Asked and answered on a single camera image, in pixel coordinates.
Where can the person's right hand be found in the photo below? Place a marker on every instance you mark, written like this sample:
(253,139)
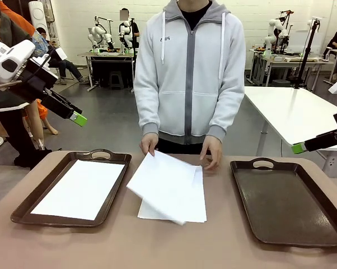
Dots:
(150,144)

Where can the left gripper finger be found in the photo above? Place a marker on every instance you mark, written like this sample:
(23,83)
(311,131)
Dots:
(59,109)
(65,101)

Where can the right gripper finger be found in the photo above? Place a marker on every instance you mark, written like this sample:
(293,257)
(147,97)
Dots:
(325,143)
(336,133)

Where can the person in grey hoodie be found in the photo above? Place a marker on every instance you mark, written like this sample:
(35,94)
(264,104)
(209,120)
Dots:
(185,84)

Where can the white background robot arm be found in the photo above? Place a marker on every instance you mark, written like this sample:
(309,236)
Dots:
(272,28)
(97,32)
(126,29)

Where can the blue patterned garment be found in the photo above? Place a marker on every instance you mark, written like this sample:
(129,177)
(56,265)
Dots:
(42,45)

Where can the person's right forearm grey sleeve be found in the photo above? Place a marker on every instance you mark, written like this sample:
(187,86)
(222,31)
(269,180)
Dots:
(149,112)

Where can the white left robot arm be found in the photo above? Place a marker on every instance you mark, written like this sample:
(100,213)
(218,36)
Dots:
(20,50)

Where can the black stool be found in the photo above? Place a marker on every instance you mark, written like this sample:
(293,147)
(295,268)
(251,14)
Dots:
(116,79)

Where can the white table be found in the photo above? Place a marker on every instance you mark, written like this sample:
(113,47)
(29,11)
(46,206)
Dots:
(291,112)

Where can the seated person with glasses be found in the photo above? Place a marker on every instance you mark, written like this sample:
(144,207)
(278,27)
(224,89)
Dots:
(70,68)

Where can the brown plastic serving tray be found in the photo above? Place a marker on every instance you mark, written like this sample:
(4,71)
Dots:
(112,201)
(283,204)

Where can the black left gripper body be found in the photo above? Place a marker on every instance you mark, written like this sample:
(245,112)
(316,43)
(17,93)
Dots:
(37,84)

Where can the grey round stool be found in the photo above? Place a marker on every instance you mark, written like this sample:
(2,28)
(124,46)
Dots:
(280,83)

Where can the person's left hand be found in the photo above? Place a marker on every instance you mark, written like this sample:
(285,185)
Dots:
(214,151)

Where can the standing person in black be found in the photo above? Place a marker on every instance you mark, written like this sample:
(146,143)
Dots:
(135,29)

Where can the person's left forearm grey sleeve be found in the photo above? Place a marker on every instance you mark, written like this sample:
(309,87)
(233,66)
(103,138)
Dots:
(227,112)

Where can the black tripod pole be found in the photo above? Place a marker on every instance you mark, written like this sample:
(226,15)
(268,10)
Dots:
(308,50)

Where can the person in dark green jacket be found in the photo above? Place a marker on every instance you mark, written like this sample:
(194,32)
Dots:
(11,30)

